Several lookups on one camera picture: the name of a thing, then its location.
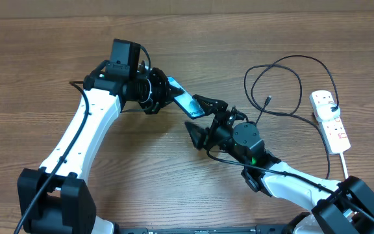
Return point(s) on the white power strip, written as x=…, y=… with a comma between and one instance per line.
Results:
x=333, y=131

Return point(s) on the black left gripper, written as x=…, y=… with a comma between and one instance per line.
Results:
x=165, y=93

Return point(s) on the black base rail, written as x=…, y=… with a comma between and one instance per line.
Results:
x=258, y=229

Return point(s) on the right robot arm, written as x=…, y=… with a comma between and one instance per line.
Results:
x=333, y=206

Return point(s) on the white charger plug adapter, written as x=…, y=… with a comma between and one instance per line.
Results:
x=326, y=112

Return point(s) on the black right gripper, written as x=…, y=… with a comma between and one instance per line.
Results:
x=223, y=116

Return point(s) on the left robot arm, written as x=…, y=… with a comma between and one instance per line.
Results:
x=55, y=198

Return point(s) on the Samsung Galaxy smartphone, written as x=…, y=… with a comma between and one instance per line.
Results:
x=186, y=102

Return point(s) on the cardboard backdrop panel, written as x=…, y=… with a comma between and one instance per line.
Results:
x=12, y=9

